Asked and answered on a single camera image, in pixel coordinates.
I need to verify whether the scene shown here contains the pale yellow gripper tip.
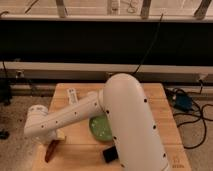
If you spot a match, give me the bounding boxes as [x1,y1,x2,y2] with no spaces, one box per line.
[56,130,66,141]

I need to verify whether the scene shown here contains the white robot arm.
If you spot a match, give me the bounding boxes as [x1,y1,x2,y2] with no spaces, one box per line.
[24,73,172,171]

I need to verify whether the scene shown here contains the green round plate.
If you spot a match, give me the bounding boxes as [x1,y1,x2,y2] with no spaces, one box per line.
[89,115,112,142]

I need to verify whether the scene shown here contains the white tube with cap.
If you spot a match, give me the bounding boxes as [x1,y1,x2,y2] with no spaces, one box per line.
[67,88,78,105]

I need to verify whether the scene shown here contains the black smartphone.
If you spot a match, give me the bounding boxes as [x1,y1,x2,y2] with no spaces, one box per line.
[103,146,118,163]

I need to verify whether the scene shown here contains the black object left edge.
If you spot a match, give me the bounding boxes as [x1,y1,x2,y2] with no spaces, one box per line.
[0,79,12,106]

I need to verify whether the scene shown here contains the blue power adapter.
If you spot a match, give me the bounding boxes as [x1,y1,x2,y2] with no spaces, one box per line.
[173,94,192,111]

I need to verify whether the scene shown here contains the black floor cables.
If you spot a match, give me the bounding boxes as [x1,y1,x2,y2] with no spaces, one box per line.
[165,87,213,150]

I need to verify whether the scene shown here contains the black cable on wall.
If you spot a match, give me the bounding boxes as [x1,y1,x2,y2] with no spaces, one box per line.
[131,13,165,76]

